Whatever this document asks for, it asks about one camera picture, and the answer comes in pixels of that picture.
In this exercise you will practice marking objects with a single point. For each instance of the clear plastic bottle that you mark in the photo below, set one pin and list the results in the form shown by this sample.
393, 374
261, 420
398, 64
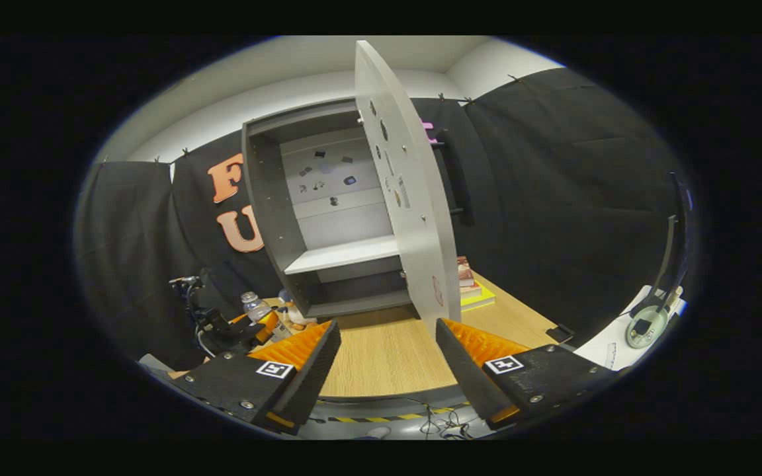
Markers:
253, 305

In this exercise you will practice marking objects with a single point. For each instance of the dark grey cabinet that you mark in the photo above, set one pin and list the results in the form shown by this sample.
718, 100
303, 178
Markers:
268, 211

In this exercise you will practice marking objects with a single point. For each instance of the small black clamp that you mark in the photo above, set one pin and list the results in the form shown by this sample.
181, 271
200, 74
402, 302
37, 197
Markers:
561, 332

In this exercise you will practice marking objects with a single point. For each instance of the yellow black hazard tape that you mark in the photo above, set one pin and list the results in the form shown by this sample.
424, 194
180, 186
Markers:
394, 417

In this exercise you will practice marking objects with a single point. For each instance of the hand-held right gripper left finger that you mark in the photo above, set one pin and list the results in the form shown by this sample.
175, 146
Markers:
315, 377

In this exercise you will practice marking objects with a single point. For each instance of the row of backdrop clips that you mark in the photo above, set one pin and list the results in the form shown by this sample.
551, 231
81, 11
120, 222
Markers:
186, 152

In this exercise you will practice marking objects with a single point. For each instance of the black stand with round base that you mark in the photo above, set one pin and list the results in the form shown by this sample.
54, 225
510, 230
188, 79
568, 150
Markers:
645, 328

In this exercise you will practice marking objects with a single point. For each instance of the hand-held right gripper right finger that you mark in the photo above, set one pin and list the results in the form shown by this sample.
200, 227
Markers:
464, 377

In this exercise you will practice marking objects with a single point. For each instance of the penguin plush toy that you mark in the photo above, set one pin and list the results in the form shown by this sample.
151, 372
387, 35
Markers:
295, 316

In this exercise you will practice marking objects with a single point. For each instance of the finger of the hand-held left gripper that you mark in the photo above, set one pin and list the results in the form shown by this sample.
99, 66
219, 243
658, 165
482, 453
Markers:
241, 318
265, 329

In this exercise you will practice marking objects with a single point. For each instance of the yellow book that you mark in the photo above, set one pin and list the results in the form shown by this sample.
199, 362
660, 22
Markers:
480, 299

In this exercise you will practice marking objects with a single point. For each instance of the black backdrop cloth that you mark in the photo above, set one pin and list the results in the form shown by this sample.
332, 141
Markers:
553, 198

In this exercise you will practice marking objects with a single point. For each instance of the white cabinet shelf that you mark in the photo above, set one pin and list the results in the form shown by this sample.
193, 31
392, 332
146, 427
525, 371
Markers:
348, 254

